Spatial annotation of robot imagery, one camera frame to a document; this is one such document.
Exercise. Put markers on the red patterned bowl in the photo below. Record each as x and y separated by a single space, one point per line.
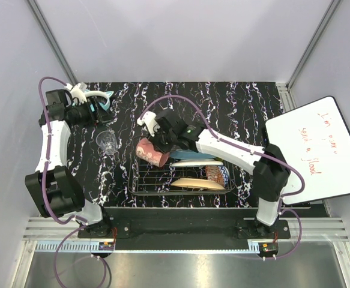
218 174

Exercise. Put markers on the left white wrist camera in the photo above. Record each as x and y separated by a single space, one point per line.
77 92

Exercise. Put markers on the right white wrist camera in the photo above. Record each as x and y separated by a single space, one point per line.
148 121

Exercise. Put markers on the white dry-erase board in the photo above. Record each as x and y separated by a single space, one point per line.
315 140

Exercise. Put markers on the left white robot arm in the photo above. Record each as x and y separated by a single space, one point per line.
55 191

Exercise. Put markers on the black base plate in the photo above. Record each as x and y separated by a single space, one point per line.
130 222

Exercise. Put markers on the orange floral plate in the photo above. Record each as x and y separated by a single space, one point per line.
197 183

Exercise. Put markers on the white watermelon pattern plate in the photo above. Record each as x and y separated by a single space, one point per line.
196 163

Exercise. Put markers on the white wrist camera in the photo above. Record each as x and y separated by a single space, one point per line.
77 92
148 121

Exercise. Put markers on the clear glass cup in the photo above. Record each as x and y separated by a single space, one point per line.
106 140

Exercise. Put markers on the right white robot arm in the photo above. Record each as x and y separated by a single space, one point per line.
270 176

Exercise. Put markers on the pink cup brown lid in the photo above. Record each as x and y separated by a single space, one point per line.
145 150

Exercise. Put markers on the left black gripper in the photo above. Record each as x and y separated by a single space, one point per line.
98 116

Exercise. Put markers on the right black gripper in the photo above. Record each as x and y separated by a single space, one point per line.
163 149

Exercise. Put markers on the teal cat-ear headphones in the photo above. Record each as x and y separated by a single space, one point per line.
104 98

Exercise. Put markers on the teal scalloped plate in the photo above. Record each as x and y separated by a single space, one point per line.
186 155

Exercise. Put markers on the black marble pattern mat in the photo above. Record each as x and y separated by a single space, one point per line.
235 109

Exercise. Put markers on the wire dish rack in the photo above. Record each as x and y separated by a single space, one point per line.
180 176

